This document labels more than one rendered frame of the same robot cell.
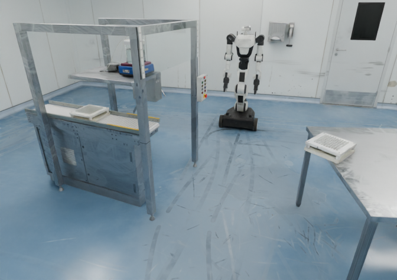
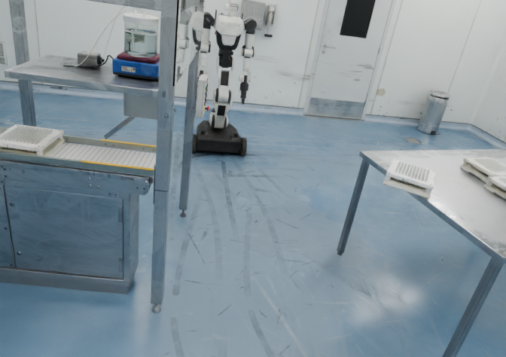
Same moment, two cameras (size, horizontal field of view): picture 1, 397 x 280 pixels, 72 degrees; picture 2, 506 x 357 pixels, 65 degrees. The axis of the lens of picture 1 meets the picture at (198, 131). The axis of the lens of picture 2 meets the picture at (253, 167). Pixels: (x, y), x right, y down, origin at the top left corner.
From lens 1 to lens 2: 0.84 m
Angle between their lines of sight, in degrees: 25
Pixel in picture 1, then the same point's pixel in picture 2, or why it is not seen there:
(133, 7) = not seen: outside the picture
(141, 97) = (169, 116)
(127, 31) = (160, 1)
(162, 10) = not seen: outside the picture
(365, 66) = (355, 69)
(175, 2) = not seen: outside the picture
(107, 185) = (60, 268)
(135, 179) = (125, 250)
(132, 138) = (133, 183)
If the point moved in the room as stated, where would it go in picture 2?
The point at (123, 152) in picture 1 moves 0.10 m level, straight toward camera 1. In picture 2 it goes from (106, 207) to (114, 216)
